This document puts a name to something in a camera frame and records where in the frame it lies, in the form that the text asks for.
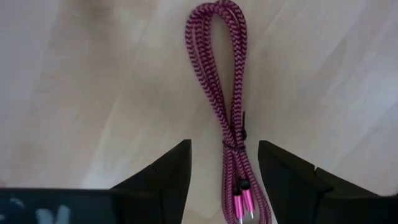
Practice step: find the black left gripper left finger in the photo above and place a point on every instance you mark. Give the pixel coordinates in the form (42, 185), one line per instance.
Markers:
(140, 199)

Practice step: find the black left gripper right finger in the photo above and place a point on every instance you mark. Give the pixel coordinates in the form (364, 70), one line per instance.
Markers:
(304, 193)

